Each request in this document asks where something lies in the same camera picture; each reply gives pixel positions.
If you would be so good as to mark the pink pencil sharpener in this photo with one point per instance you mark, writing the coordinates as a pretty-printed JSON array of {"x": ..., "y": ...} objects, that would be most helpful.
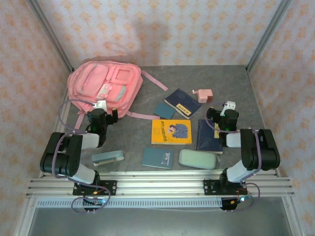
[{"x": 204, "y": 96}]

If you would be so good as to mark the navy book with yellow label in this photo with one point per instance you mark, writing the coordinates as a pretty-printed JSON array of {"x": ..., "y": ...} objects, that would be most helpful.
[
  {"x": 179, "y": 100},
  {"x": 205, "y": 140}
]

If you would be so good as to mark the grey-blue stapler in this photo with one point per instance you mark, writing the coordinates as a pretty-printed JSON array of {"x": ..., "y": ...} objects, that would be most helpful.
[{"x": 105, "y": 157}]

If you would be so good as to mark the pink school backpack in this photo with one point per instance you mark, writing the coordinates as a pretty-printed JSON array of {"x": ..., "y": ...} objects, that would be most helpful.
[{"x": 98, "y": 81}]

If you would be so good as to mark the small teal notebook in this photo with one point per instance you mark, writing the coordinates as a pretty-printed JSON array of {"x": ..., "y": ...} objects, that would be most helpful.
[{"x": 163, "y": 110}]

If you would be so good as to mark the yellow cartoon cover book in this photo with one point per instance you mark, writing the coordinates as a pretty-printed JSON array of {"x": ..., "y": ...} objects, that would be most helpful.
[{"x": 160, "y": 132}]

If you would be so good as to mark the pale green pencil case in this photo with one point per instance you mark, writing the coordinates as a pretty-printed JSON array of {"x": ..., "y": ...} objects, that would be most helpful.
[{"x": 197, "y": 159}]

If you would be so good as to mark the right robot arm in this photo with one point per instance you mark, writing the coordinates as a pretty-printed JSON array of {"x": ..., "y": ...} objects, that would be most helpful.
[{"x": 268, "y": 152}]

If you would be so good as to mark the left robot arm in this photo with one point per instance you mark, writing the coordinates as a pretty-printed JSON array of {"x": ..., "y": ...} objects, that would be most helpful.
[{"x": 71, "y": 152}]

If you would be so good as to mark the electronics board with LED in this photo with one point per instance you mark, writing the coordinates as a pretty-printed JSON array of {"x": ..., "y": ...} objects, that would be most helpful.
[
  {"x": 94, "y": 202},
  {"x": 233, "y": 202}
]

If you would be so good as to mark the grey metal lower panel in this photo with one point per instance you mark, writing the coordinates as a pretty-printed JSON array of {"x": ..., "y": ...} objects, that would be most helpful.
[{"x": 160, "y": 223}]

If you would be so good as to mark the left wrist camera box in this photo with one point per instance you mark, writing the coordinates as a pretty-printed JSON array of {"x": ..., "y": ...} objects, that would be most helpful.
[{"x": 101, "y": 104}]

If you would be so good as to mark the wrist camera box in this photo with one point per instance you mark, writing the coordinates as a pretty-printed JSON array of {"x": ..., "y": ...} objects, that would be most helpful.
[
  {"x": 229, "y": 105},
  {"x": 101, "y": 104}
]

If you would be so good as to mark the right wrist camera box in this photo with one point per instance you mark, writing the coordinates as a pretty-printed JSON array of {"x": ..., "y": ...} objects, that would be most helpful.
[{"x": 229, "y": 105}]

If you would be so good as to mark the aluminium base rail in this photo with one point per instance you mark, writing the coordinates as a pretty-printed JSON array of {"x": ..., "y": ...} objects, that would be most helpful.
[{"x": 160, "y": 186}]

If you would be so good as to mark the aluminium corner post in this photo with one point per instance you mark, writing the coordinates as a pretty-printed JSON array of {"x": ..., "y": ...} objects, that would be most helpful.
[
  {"x": 269, "y": 32},
  {"x": 50, "y": 32}
]

